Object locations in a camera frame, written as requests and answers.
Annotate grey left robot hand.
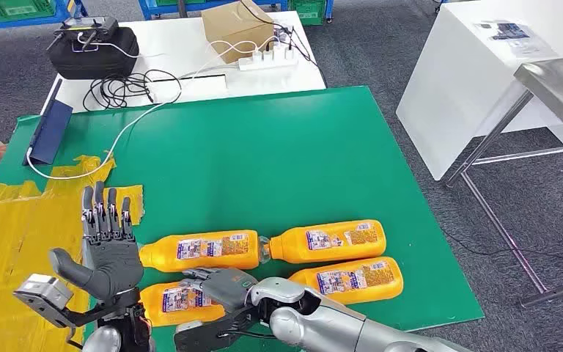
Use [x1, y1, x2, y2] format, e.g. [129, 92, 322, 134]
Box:
[48, 180, 145, 303]

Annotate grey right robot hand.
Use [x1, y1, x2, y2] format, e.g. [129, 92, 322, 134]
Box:
[180, 267, 259, 315]

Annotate orange detergent bottle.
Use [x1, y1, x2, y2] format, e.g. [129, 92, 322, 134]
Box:
[288, 256, 405, 306]
[260, 219, 388, 265]
[139, 280, 227, 328]
[138, 230, 262, 274]

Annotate green table mat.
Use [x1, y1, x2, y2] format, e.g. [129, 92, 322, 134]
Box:
[0, 85, 485, 352]

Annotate black carry bag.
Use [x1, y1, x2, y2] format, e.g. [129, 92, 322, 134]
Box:
[48, 26, 141, 81]

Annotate white power strip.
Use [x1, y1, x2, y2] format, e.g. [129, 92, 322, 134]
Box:
[238, 45, 299, 72]

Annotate white table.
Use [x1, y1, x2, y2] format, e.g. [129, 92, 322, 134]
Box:
[40, 10, 328, 115]

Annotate black remote controller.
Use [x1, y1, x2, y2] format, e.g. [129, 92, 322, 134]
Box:
[45, 15, 119, 52]

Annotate brown cardboard box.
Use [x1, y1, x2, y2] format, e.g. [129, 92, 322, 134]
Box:
[200, 0, 276, 65]

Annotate green plastic crate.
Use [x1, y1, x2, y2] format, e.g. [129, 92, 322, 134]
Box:
[288, 0, 328, 26]
[0, 0, 58, 23]

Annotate white desk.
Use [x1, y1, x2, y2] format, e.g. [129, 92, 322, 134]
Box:
[396, 0, 563, 182]

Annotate printed paper sheet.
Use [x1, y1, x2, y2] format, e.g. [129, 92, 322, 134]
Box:
[473, 20, 554, 58]

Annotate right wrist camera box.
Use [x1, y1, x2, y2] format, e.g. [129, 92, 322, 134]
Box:
[173, 310, 243, 352]

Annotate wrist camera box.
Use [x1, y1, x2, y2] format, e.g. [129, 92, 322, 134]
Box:
[12, 273, 75, 327]
[173, 310, 243, 352]

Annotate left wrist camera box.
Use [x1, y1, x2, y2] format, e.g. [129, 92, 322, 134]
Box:
[12, 273, 75, 327]

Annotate white charging cable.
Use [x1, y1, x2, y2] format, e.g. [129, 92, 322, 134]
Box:
[25, 38, 282, 182]

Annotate coiled black cable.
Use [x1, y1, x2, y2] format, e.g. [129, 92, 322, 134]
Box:
[82, 69, 183, 113]

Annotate black power cables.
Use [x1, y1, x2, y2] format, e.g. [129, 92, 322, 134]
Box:
[238, 0, 328, 89]

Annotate black floor cable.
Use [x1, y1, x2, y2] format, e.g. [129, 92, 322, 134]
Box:
[439, 225, 563, 267]

